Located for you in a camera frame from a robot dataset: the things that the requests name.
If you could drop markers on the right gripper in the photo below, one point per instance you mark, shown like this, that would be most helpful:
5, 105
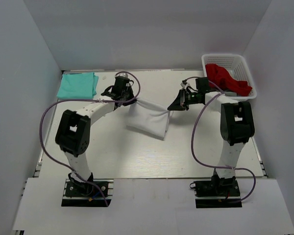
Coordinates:
180, 104

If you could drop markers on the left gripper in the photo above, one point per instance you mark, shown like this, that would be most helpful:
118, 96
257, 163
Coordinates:
130, 90

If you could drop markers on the white t-shirt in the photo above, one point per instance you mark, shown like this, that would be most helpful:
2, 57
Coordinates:
149, 117

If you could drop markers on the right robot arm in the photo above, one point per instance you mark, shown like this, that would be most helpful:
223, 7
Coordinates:
236, 120

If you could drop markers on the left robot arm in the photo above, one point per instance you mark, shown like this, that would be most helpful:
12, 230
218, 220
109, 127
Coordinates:
73, 134

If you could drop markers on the folded teal t-shirt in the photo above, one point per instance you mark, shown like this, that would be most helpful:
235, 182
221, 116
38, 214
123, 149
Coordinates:
78, 86

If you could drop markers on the red t-shirt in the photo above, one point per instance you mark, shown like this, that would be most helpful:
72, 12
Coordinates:
222, 78

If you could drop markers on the grey t-shirt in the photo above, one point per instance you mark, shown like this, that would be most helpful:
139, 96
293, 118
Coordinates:
230, 93

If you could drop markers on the white plastic basket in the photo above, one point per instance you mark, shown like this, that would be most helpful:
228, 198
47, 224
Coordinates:
237, 67

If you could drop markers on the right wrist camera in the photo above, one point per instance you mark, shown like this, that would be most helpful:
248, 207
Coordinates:
185, 84

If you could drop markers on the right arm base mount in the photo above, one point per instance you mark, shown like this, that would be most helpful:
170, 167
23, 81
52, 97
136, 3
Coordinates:
217, 193

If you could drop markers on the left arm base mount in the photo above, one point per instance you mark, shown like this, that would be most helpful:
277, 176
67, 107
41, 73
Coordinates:
75, 196

